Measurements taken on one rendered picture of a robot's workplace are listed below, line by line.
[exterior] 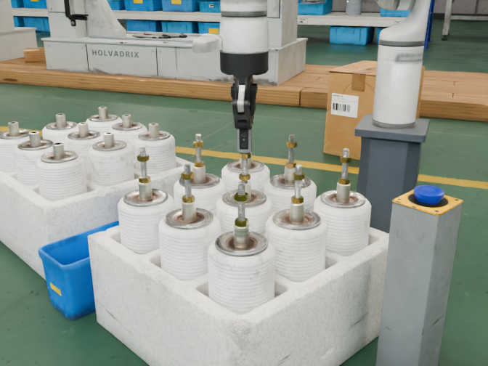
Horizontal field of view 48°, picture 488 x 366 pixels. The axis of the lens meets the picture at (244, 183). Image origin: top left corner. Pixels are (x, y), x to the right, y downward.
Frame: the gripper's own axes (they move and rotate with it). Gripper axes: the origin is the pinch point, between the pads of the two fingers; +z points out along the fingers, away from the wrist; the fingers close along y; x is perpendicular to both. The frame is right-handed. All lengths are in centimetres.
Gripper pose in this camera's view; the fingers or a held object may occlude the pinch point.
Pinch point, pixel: (244, 139)
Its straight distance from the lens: 89.5
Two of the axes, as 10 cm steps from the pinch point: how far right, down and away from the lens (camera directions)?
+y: 1.0, -3.5, 9.3
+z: 0.1, 9.4, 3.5
